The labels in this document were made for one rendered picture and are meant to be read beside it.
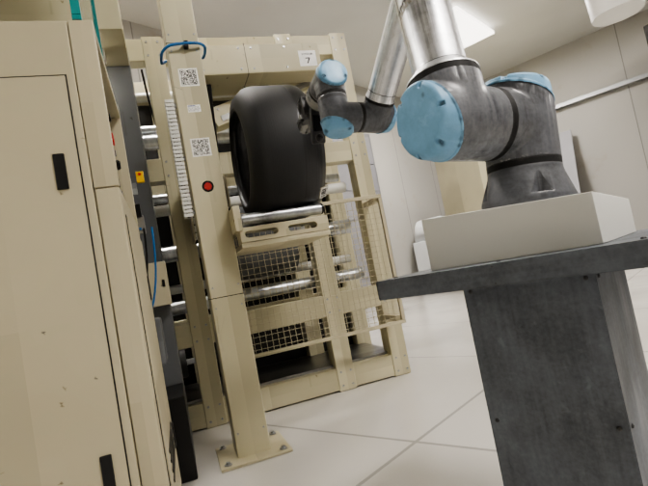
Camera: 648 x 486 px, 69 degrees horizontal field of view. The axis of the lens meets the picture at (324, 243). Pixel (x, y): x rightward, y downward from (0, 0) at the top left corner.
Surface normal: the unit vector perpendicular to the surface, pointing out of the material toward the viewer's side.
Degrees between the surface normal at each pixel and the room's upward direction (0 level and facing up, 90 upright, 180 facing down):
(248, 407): 90
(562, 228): 90
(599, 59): 90
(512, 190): 68
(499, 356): 90
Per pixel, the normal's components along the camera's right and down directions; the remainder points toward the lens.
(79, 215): 0.30, -0.11
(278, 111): 0.22, -0.43
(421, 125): -0.88, 0.16
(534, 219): -0.66, 0.07
